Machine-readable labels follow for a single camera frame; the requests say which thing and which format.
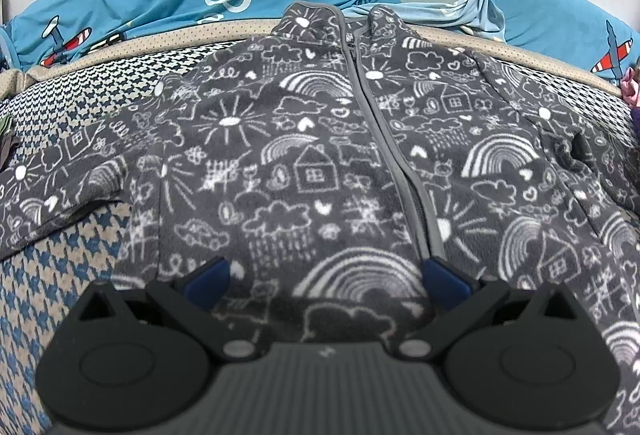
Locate pink cloth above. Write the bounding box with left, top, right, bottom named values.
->
left=620, top=68, right=640, bottom=108

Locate grey doodle print fleece jacket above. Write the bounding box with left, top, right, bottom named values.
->
left=0, top=1, right=640, bottom=435

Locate green grey striped folded shirt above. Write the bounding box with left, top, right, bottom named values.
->
left=0, top=115, right=18, bottom=166

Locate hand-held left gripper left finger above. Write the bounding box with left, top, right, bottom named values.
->
left=75, top=258, right=262, bottom=362

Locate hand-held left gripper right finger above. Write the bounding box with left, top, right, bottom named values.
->
left=394, top=259, right=577, bottom=362

